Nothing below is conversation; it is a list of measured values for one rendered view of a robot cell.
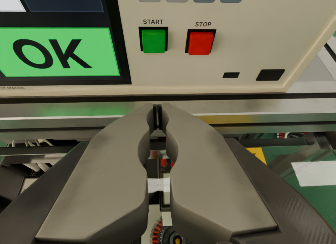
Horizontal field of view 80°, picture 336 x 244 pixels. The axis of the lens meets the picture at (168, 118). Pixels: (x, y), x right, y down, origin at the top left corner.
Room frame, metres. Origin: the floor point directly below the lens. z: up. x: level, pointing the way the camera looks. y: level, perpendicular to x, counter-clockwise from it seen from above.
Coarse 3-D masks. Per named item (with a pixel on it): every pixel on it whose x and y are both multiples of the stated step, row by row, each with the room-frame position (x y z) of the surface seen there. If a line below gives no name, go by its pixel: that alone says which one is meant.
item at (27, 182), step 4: (56, 140) 0.18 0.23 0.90; (60, 140) 0.18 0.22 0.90; (64, 140) 0.18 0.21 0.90; (68, 140) 0.18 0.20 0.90; (72, 140) 0.18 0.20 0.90; (76, 140) 0.18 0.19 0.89; (56, 144) 0.17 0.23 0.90; (60, 144) 0.17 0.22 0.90; (64, 144) 0.17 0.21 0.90; (68, 144) 0.17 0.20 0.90; (72, 144) 0.17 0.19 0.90; (76, 144) 0.18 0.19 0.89; (48, 164) 0.13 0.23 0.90; (32, 172) 0.11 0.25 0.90; (36, 172) 0.11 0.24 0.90; (40, 172) 0.11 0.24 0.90; (24, 176) 0.10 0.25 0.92; (28, 176) 0.10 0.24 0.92; (32, 176) 0.10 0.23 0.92; (36, 176) 0.10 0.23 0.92; (24, 180) 0.09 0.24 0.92; (28, 180) 0.09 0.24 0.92; (32, 180) 0.09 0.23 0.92; (24, 184) 0.08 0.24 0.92; (28, 184) 0.08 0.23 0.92; (20, 188) 0.08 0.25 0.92; (24, 188) 0.08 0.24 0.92; (20, 192) 0.07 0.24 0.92
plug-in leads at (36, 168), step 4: (28, 140) 0.14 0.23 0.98; (36, 140) 0.14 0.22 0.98; (40, 140) 0.16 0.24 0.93; (44, 140) 0.15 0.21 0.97; (48, 140) 0.17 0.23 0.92; (52, 140) 0.17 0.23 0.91; (12, 144) 0.13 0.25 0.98; (28, 144) 0.13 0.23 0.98; (32, 144) 0.15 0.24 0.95; (40, 144) 0.16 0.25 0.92; (44, 144) 0.16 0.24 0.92; (48, 144) 0.16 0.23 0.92; (52, 144) 0.15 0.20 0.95; (24, 164) 0.11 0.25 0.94; (28, 164) 0.12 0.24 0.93; (32, 164) 0.12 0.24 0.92; (36, 164) 0.12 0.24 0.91; (40, 164) 0.11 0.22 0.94; (44, 164) 0.12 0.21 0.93; (52, 164) 0.12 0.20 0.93; (32, 168) 0.11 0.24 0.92; (36, 168) 0.12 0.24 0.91; (40, 168) 0.12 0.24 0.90; (44, 168) 0.11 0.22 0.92; (48, 168) 0.12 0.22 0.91; (44, 172) 0.11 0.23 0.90
